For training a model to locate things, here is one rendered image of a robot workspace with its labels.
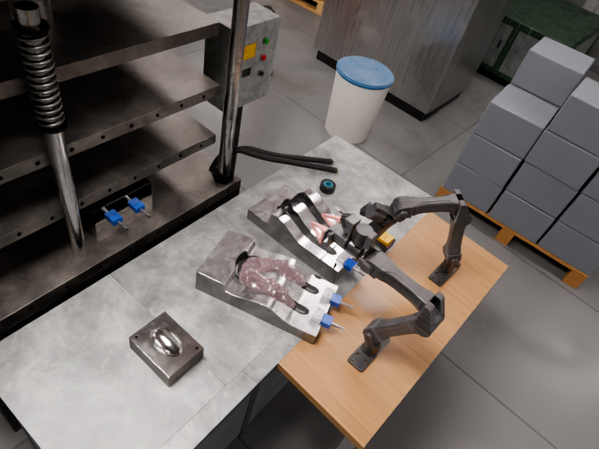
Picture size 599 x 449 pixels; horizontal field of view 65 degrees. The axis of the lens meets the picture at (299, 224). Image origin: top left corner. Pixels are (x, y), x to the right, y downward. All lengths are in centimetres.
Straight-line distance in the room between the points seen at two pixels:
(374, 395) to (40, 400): 108
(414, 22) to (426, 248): 272
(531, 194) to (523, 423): 152
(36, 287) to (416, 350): 144
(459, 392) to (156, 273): 183
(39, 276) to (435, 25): 366
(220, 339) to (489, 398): 176
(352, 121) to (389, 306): 230
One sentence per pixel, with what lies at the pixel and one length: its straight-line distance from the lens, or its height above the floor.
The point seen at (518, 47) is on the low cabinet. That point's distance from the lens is 603.
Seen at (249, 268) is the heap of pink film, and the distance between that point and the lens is 182.
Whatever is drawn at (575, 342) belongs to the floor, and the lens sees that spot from 362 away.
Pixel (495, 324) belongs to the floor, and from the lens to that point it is 333.
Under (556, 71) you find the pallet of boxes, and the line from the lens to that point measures 374.
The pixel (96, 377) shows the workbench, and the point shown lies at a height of 80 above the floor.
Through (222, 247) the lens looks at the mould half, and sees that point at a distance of 186.
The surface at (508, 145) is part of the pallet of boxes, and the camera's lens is 354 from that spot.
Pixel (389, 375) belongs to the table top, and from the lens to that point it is 184.
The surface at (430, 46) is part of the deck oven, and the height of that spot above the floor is 70.
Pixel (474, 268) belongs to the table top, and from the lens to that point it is 235.
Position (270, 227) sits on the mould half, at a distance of 204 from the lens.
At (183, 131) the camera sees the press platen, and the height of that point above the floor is 104.
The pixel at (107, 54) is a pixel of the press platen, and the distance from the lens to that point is 167.
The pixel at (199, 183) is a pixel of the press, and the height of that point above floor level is 78.
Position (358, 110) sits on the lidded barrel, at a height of 35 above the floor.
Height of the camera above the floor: 233
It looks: 45 degrees down
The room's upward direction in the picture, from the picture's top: 16 degrees clockwise
